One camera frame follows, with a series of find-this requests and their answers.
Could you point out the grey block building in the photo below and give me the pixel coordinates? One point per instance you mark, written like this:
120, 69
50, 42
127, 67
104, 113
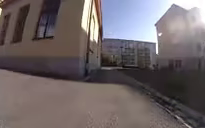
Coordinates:
130, 53

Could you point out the yellow building with dark windows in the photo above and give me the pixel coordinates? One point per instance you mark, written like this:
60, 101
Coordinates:
66, 43

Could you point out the grey asphalt path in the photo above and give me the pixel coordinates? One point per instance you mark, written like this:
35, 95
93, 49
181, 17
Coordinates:
73, 103

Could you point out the stone kerb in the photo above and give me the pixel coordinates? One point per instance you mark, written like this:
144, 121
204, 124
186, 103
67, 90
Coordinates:
171, 107

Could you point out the pale gabled building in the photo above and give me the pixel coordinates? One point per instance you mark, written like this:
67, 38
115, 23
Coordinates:
183, 40

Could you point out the dark grass strip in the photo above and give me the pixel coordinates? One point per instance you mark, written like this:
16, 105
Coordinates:
186, 86

